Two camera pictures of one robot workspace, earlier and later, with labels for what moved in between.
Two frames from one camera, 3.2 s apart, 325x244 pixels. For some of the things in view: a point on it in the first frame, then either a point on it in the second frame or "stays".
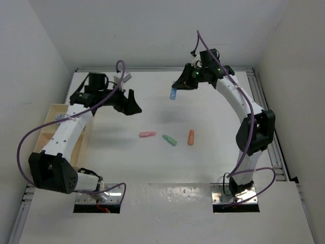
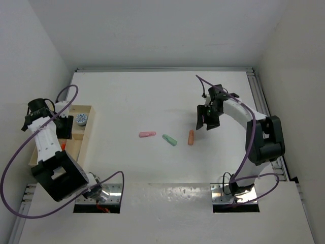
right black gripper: x=185 y=82 → x=201 y=110
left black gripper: x=131 y=107 → x=65 y=133
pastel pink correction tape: x=147 y=134 stays
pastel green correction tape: x=170 y=140 stays
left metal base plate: x=115 y=196 stays
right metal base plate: x=221 y=194 stays
